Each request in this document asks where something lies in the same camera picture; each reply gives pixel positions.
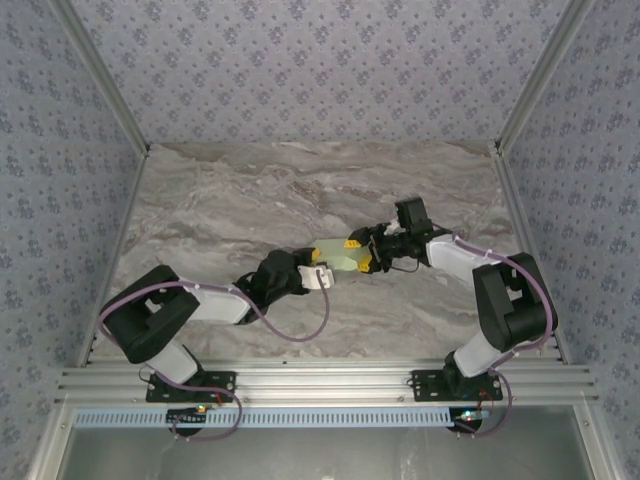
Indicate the light green paper box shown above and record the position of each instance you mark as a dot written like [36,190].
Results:
[337,255]

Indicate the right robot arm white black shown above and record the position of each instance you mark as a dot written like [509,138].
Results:
[450,252]

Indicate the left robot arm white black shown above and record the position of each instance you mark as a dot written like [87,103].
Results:
[220,305]

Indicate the small black adapter board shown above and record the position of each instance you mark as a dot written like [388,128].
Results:
[187,415]
[470,415]

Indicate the grey metal panel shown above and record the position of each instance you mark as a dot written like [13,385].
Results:
[325,455]

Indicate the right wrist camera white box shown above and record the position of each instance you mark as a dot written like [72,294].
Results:
[392,229]

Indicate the aluminium table side rail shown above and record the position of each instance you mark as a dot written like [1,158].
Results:
[522,225]

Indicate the long aluminium frame rail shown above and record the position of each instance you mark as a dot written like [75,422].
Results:
[325,385]

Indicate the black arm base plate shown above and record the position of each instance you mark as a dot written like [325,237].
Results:
[220,387]
[425,390]

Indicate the slanted aluminium frame post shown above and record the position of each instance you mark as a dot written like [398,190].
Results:
[541,75]
[106,75]

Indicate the short aluminium frame post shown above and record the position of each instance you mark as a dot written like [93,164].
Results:
[597,445]
[50,445]

